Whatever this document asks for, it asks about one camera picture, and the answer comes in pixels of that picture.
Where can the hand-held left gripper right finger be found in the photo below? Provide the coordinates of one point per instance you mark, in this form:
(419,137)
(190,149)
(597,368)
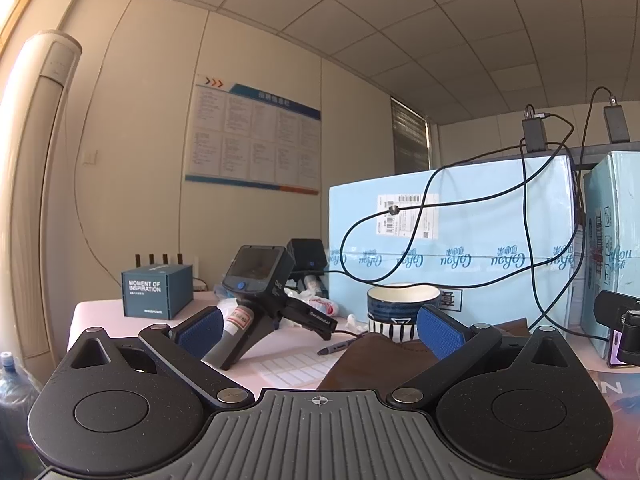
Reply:
(440,332)

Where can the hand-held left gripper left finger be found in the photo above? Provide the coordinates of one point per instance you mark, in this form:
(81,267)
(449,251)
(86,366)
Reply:
(202,331)

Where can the smartphone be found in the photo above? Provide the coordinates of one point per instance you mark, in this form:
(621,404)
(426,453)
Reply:
(612,355)

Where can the striped ceramic bowl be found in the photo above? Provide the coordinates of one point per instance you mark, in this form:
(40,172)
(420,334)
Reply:
(390,330)

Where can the teal small box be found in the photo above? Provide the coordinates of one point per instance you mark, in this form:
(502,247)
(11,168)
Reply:
(150,292)

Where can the brown cloth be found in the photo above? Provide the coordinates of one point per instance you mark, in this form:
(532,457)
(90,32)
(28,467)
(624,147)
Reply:
(380,365)

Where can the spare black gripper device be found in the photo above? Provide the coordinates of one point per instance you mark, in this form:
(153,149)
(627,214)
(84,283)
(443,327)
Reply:
(255,270)

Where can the white tissue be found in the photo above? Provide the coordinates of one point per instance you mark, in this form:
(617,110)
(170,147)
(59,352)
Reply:
(356,322)

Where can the printed desk mat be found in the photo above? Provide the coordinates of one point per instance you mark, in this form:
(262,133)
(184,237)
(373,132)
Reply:
(620,410)

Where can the white label sheet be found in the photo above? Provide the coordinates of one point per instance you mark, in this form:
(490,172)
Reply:
(295,370)

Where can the black pen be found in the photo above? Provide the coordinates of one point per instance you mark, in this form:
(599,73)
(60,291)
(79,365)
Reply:
(337,346)

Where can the light blue cardboard box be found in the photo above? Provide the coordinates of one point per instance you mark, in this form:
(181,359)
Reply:
(617,200)

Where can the light blue box with label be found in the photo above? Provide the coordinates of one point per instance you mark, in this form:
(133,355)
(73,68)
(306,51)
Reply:
(475,220)

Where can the white plastic bag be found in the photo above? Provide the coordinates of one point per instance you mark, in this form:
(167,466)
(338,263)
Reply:
(320,305)

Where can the black speaker box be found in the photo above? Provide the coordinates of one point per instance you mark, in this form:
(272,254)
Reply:
(307,255)

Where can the grey metal shelf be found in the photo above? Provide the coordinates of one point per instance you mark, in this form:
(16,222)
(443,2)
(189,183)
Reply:
(590,157)

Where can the black power adapter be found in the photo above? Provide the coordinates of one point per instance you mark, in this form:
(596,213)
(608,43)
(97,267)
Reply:
(616,120)
(534,132)

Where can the blue water jug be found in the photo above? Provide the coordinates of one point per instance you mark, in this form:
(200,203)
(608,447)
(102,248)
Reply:
(17,385)

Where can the grey window blind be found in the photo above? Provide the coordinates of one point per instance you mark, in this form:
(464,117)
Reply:
(409,135)

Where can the white standing air conditioner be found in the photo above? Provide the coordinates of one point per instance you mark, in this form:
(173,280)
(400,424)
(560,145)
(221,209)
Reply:
(35,185)

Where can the wall poster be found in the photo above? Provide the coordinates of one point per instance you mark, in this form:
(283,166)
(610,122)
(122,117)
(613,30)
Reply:
(250,135)

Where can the white wall switch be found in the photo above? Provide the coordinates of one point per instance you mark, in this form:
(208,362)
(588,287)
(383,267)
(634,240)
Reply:
(89,157)

